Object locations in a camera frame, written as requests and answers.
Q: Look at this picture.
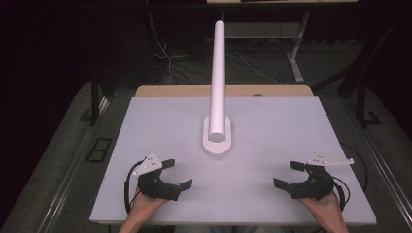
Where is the white hanging cable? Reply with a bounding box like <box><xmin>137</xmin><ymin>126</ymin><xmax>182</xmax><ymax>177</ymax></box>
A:
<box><xmin>146</xmin><ymin>0</ymin><xmax>175</xmax><ymax>85</ymax></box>

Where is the white metal desk leg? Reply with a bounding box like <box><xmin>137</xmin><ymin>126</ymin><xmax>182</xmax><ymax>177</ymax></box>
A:
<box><xmin>286</xmin><ymin>11</ymin><xmax>312</xmax><ymax>83</ymax></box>

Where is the white oval pole base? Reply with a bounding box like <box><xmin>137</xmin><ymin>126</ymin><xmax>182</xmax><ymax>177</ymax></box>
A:
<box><xmin>202</xmin><ymin>115</ymin><xmax>233</xmax><ymax>157</ymax></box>

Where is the person's right hand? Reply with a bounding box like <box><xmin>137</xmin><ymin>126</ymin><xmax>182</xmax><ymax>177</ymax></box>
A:
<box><xmin>296</xmin><ymin>191</ymin><xmax>345</xmax><ymax>222</ymax></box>

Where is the black rectangular floor frame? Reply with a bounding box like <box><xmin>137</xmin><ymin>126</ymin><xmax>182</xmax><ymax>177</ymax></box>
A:
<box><xmin>85</xmin><ymin>137</ymin><xmax>113</xmax><ymax>163</ymax></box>

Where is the black metal stand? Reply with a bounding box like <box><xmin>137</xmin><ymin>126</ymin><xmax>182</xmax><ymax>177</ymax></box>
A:
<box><xmin>355</xmin><ymin>83</ymin><xmax>382</xmax><ymax>128</ymax></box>
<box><xmin>79</xmin><ymin>77</ymin><xmax>113</xmax><ymax>127</ymax></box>

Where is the grey desk panel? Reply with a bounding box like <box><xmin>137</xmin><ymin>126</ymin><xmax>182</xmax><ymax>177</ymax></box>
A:
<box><xmin>224</xmin><ymin>21</ymin><xmax>304</xmax><ymax>40</ymax></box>

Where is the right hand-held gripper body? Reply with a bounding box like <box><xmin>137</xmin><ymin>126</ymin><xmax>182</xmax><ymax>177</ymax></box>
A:
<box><xmin>286</xmin><ymin>151</ymin><xmax>355</xmax><ymax>202</ymax></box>

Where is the long white cylindrical pole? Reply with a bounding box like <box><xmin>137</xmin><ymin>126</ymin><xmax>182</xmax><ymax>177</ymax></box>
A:
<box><xmin>207</xmin><ymin>19</ymin><xmax>227</xmax><ymax>144</ymax></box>

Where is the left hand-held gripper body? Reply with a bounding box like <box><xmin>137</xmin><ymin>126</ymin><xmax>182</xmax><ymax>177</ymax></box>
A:
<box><xmin>131</xmin><ymin>152</ymin><xmax>181</xmax><ymax>201</ymax></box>

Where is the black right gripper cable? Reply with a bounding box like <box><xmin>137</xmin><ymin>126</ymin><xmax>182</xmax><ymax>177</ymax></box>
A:
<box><xmin>329</xmin><ymin>176</ymin><xmax>352</xmax><ymax>214</ymax></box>

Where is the white floor cable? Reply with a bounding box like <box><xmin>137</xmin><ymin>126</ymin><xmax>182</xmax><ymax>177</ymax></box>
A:
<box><xmin>232</xmin><ymin>50</ymin><xmax>284</xmax><ymax>86</ymax></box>

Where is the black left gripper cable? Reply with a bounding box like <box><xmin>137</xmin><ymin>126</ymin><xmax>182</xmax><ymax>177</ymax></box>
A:
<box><xmin>123</xmin><ymin>158</ymin><xmax>146</xmax><ymax>216</ymax></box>

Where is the thin black floor cable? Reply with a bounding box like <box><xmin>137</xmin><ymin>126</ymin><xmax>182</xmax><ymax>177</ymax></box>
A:
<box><xmin>339</xmin><ymin>142</ymin><xmax>369</xmax><ymax>194</ymax></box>

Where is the person's left hand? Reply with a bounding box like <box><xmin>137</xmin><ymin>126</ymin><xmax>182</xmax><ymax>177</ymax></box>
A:
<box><xmin>128</xmin><ymin>189</ymin><xmax>170</xmax><ymax>216</ymax></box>

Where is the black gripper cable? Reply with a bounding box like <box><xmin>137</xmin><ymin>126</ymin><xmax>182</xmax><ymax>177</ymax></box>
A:
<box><xmin>123</xmin><ymin>158</ymin><xmax>146</xmax><ymax>216</ymax></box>
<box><xmin>329</xmin><ymin>176</ymin><xmax>352</xmax><ymax>214</ymax></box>

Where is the metal floor rail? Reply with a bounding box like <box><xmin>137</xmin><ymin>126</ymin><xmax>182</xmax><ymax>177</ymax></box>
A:
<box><xmin>339</xmin><ymin>96</ymin><xmax>412</xmax><ymax>224</ymax></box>
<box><xmin>36</xmin><ymin>96</ymin><xmax>111</xmax><ymax>233</ymax></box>

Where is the white board table cover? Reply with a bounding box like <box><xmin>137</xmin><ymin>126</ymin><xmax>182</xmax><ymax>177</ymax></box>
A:
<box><xmin>89</xmin><ymin>95</ymin><xmax>378</xmax><ymax>227</ymax></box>

